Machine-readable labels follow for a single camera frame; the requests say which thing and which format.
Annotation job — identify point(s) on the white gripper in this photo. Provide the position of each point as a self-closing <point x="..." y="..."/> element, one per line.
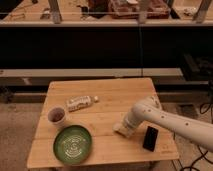
<point x="130" y="122"/>

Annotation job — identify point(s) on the white sponge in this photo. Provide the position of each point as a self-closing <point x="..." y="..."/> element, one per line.
<point x="120" y="129"/>

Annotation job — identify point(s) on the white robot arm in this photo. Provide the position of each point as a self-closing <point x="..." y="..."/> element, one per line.
<point x="149" y="109"/>

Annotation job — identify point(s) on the black phone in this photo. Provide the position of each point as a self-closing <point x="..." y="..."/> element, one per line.
<point x="150" y="138"/>

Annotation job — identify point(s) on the wooden table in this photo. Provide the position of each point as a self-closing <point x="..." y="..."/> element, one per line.
<point x="116" y="96"/>

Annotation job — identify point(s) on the green plate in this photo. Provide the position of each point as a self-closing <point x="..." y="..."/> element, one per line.
<point x="72" y="145"/>

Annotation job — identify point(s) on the paper cup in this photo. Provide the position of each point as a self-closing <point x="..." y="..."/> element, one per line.
<point x="57" y="117"/>

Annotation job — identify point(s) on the brown tray on shelf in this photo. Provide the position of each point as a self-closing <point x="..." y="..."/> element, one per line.
<point x="129" y="9"/>

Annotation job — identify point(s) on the long wooden bench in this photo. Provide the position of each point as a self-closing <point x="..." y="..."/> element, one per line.
<point x="42" y="77"/>

